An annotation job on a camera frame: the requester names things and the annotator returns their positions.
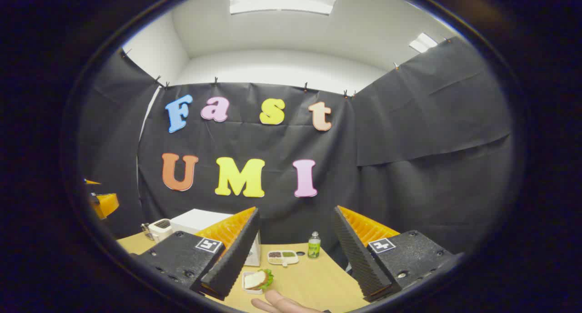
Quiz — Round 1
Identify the sandwich with lettuce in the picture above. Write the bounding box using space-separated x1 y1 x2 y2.
244 268 274 291

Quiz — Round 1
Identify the white microwave oven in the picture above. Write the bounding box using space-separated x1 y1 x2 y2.
171 208 262 267

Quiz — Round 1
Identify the long ceiling light panel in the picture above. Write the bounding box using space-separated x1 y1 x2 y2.
229 0 339 16

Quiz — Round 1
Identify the white divided condiment dish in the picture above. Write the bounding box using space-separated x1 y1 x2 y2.
267 250 300 267

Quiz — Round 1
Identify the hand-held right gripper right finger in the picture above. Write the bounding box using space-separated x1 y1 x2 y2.
334 205 464 303

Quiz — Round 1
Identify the black backdrop cloth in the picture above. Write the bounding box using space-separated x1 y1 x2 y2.
77 35 514 277

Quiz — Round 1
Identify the white toaster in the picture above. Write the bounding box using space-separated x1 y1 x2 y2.
148 218 173 243

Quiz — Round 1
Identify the white rectangular ribbed dish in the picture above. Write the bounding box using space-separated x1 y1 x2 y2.
242 271 266 295

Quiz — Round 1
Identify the small ceiling light panel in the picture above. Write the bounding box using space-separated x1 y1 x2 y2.
408 32 438 53

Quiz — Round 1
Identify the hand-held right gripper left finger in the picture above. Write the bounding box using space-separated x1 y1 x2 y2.
132 207 261 301

